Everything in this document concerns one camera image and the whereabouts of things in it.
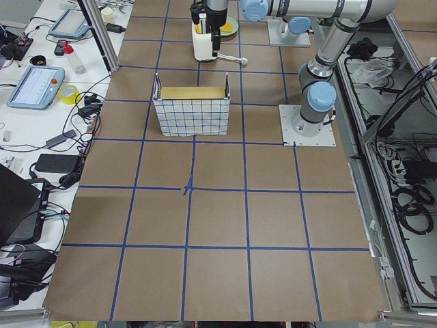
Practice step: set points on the white toaster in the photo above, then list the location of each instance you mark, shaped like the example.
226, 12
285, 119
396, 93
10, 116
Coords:
202, 45

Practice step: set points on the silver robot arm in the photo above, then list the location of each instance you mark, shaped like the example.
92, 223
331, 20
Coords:
318, 95
216, 16

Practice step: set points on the wooden board in basket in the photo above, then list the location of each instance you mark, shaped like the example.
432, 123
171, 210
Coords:
193, 93

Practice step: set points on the black laptop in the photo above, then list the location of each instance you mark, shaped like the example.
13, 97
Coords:
22, 205

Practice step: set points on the clear bottle red cap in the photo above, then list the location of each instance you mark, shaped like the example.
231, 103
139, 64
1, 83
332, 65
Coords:
74, 60

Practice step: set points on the black power adapter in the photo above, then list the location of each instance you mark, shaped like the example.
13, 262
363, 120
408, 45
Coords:
57, 163

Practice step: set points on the teach pendant tablet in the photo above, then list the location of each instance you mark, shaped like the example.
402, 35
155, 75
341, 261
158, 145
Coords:
37, 88
71, 24

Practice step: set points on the upper teach pendant tablet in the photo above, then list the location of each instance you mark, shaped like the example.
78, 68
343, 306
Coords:
71, 24

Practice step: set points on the white crumpled cloth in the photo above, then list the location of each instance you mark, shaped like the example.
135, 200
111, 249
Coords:
374, 73

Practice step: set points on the aluminium frame post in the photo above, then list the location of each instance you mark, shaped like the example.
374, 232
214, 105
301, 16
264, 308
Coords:
95, 22

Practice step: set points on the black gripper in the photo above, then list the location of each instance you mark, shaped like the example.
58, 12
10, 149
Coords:
216, 21

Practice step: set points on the yellow tape roll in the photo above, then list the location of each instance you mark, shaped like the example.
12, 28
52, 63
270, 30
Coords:
69, 94

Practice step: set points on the lower teach pendant tablet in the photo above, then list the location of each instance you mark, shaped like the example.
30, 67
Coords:
37, 88

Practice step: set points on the checkered fabric basket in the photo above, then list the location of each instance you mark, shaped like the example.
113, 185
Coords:
186, 118

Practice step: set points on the light green plate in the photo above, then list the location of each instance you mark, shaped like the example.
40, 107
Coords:
229, 28

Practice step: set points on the white paper cup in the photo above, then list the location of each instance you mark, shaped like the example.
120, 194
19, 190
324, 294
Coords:
108, 15

